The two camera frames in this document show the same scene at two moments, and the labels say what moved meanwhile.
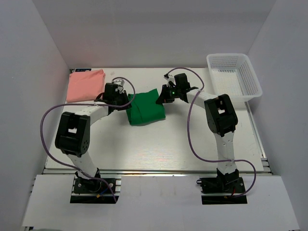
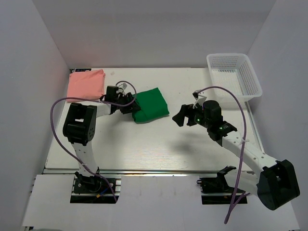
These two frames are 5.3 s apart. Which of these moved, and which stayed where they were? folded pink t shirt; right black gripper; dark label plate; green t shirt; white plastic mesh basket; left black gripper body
Moved: green t shirt; left black gripper body; right black gripper
Stayed: dark label plate; white plastic mesh basket; folded pink t shirt
